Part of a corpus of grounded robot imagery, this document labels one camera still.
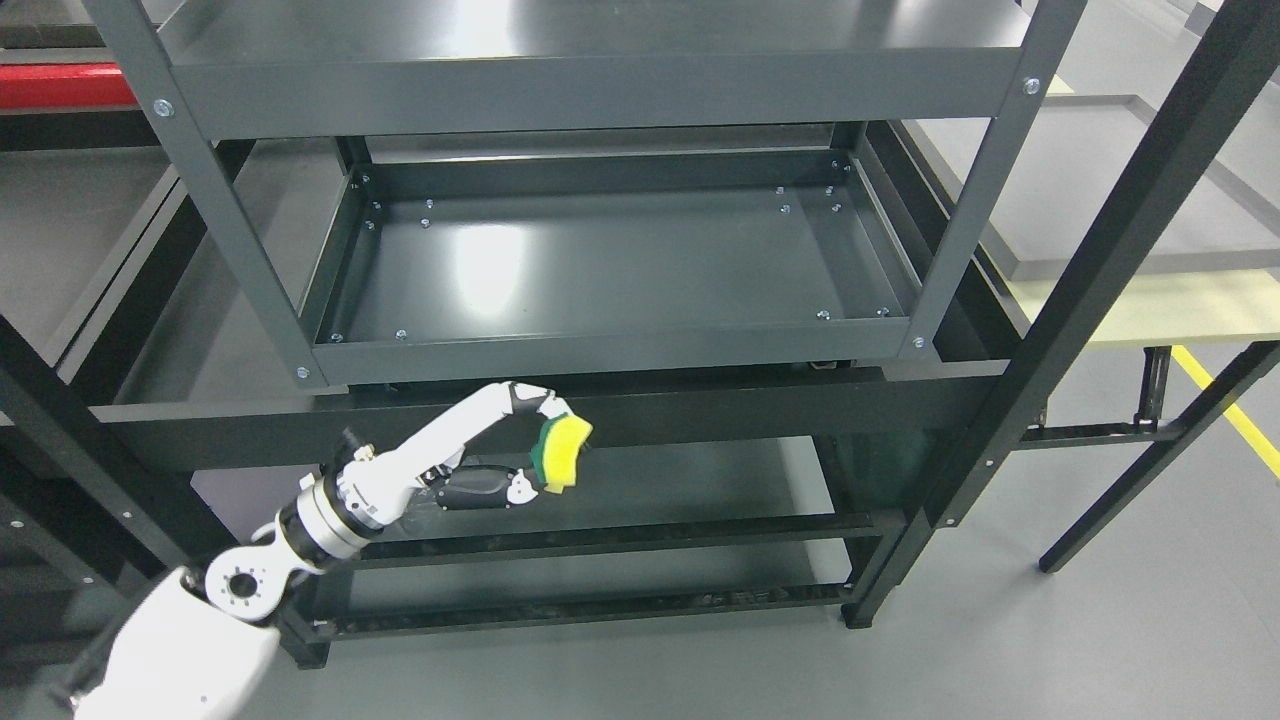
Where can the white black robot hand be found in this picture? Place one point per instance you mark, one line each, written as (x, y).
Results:
(450, 460)

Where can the green yellow sponge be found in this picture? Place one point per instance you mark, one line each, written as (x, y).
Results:
(555, 456)

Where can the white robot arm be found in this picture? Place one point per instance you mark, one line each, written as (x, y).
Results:
(196, 646)

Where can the grey metal shelf unit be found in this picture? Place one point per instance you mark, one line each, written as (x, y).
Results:
(412, 191)

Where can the black metal shelf rack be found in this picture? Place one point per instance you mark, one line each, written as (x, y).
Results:
(170, 373)

